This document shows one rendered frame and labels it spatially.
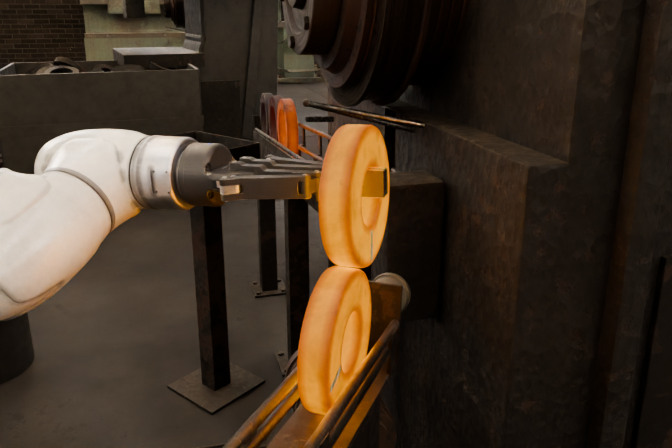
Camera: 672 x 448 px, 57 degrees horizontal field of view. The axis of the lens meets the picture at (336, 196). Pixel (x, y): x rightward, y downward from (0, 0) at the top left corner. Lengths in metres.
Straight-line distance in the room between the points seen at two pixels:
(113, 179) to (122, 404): 1.23
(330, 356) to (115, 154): 0.35
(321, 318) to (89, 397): 1.42
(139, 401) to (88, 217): 1.24
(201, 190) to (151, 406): 1.23
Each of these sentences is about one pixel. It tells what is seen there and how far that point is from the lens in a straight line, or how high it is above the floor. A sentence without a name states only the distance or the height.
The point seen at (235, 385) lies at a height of 0.01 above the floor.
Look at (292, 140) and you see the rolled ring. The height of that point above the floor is 0.69.
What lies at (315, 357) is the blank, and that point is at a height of 0.73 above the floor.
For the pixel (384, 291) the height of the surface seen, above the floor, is 0.71.
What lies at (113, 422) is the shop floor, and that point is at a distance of 1.86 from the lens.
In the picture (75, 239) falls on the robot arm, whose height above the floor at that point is 0.82.
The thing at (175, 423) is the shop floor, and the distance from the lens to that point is 1.81.
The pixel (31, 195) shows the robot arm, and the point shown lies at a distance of 0.72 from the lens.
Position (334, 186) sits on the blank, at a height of 0.89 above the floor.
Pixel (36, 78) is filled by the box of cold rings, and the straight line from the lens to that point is 3.51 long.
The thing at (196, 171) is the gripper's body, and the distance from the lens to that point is 0.72.
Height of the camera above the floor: 1.05
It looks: 17 degrees down
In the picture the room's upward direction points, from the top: straight up
